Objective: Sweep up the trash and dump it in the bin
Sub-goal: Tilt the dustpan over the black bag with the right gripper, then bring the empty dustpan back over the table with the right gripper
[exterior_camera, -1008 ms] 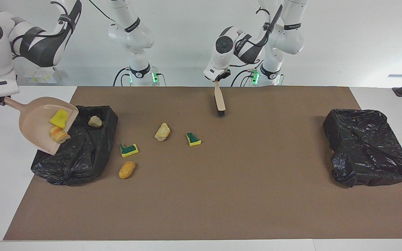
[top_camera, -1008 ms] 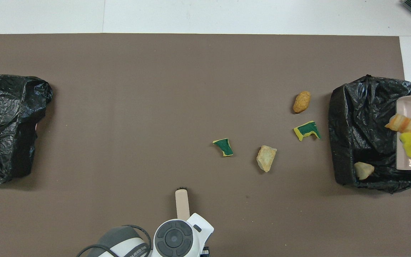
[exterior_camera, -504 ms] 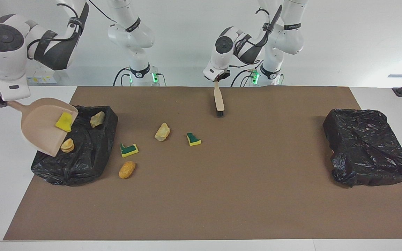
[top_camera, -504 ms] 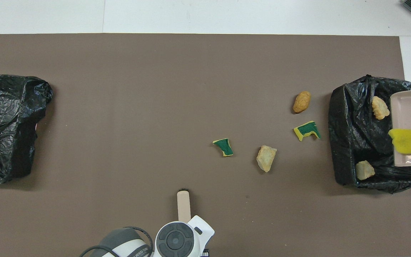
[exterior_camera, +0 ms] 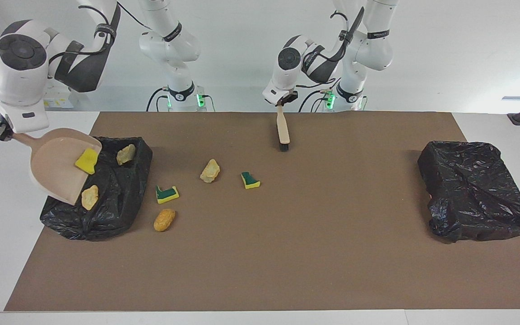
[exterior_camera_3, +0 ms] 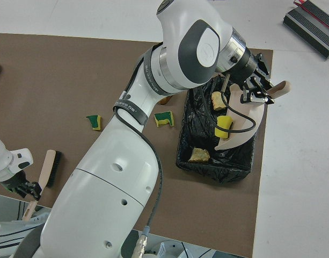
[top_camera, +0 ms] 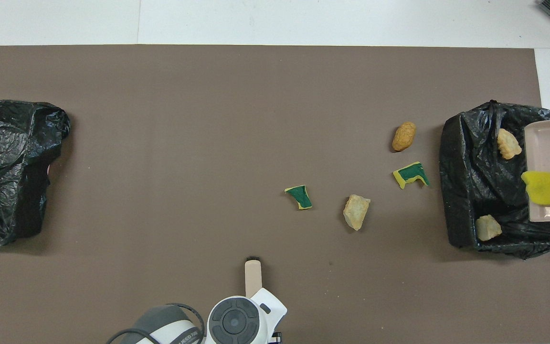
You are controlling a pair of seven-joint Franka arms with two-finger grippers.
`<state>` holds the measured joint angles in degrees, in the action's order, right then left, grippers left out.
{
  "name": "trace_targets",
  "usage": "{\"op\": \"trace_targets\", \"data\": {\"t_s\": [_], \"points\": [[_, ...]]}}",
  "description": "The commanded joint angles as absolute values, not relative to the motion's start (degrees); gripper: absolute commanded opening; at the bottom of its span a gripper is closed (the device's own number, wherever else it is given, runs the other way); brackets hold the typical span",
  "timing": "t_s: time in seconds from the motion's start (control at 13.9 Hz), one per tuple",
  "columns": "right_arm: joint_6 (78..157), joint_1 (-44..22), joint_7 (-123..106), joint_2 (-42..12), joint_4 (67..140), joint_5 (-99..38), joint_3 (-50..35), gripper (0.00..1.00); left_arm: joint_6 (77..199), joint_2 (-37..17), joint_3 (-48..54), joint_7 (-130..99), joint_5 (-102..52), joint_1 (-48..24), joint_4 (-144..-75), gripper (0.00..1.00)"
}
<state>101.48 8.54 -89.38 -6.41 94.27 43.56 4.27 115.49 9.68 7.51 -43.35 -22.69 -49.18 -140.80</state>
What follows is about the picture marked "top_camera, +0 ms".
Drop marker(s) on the pale yellow bumpy sponge chunk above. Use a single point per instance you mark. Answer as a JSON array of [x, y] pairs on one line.
[[509, 143]]

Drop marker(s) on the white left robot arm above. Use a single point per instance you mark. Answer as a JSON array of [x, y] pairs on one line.
[[237, 320]]

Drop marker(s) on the plain yellow sponge piece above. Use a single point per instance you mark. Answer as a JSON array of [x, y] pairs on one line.
[[539, 187]]

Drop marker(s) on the orange brown oval sponge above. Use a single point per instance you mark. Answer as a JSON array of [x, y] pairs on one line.
[[404, 136]]

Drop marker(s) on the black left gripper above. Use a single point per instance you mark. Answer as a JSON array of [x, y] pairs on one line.
[[276, 338]]

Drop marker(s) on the small green yellow sponge piece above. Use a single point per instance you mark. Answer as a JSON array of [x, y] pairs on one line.
[[300, 197]]

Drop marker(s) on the orange striped sponge chunk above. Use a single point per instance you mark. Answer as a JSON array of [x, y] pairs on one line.
[[488, 228]]

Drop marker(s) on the pale beige sponge chunk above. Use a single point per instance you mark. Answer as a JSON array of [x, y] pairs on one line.
[[356, 211]]

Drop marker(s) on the beige hand brush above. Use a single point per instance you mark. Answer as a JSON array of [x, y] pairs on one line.
[[252, 277]]

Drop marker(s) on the brown table mat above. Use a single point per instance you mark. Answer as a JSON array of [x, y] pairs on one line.
[[160, 143]]

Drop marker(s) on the L-shaped green yellow sponge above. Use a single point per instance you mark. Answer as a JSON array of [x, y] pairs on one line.
[[406, 175]]

